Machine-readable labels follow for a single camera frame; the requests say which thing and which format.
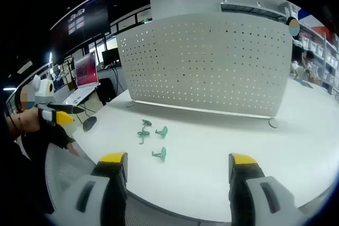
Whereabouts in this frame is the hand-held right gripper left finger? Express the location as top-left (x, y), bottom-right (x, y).
top-left (49, 151), bottom-right (129, 226)

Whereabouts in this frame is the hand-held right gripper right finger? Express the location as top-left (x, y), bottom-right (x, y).
top-left (228, 152), bottom-right (304, 226)

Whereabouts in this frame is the grey metal hook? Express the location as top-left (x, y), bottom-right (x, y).
top-left (151, 146), bottom-right (168, 162)
top-left (155, 125), bottom-right (170, 139)

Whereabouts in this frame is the white perforated mounting plate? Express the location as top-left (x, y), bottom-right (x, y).
top-left (116, 13), bottom-right (293, 129)

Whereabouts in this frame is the person's left hand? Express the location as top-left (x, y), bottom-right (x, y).
top-left (49, 124), bottom-right (80, 157)

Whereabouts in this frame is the black computer mouse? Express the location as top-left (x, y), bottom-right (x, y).
top-left (82, 116), bottom-right (97, 132)

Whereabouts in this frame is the white laptop red screen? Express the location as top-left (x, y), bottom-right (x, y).
top-left (63, 50), bottom-right (102, 106)

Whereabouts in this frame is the black office chair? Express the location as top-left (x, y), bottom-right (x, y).
top-left (96, 77), bottom-right (117, 105)

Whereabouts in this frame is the person's black shirt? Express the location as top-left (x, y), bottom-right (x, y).
top-left (0, 109), bottom-right (77, 216)

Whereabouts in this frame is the black computer monitor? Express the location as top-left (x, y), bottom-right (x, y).
top-left (102, 48), bottom-right (119, 68)

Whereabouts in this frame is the white square column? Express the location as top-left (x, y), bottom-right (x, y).
top-left (149, 0), bottom-right (223, 22)

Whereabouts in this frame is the white storage shelving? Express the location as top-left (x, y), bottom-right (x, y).
top-left (278, 1), bottom-right (339, 92)

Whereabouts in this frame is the large dark wall screen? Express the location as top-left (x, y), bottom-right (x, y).
top-left (50, 0), bottom-right (111, 60)

